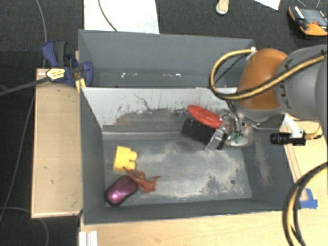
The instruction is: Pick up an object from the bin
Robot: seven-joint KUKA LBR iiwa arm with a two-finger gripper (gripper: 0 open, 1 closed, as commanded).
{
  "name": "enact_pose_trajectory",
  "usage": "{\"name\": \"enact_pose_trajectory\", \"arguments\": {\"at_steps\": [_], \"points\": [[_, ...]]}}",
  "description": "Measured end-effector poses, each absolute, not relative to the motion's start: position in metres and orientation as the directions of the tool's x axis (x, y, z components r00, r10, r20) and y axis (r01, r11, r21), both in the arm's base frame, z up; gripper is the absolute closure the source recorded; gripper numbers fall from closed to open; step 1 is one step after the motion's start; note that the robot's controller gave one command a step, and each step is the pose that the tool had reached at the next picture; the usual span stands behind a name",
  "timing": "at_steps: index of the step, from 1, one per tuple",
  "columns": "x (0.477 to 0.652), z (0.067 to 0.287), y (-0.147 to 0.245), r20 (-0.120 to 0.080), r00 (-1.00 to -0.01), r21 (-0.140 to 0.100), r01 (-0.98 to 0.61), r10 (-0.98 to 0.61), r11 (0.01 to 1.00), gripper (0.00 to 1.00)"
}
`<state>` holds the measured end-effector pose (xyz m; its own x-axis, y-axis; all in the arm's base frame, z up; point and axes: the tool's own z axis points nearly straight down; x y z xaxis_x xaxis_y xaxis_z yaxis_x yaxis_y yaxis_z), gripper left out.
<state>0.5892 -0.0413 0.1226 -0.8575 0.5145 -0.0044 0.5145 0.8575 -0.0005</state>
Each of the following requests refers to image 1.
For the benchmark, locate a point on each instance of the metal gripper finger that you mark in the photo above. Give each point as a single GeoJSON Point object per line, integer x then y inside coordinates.
{"type": "Point", "coordinates": [222, 143]}
{"type": "Point", "coordinates": [214, 140]}

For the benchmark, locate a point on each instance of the black box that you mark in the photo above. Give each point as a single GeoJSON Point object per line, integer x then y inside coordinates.
{"type": "Point", "coordinates": [197, 131]}

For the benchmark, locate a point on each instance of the red oval toy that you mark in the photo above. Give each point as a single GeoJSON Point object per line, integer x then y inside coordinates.
{"type": "Point", "coordinates": [203, 115]}

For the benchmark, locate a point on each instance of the red-brown toy figure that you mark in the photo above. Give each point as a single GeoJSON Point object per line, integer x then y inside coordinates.
{"type": "Point", "coordinates": [144, 183]}

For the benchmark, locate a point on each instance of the yellow toy building block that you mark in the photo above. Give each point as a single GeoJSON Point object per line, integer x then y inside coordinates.
{"type": "Point", "coordinates": [124, 159]}

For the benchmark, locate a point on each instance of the grey metal bin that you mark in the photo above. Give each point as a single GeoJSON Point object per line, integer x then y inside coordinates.
{"type": "Point", "coordinates": [164, 60]}

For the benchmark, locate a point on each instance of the purple computer mouse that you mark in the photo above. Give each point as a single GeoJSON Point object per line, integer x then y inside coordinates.
{"type": "Point", "coordinates": [119, 192]}

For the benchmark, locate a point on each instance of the pale wood board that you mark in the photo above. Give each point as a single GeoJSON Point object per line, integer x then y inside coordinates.
{"type": "Point", "coordinates": [56, 150]}

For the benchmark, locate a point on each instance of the black cylinder on white bracket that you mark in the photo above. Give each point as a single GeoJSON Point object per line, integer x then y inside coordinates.
{"type": "Point", "coordinates": [284, 138]}

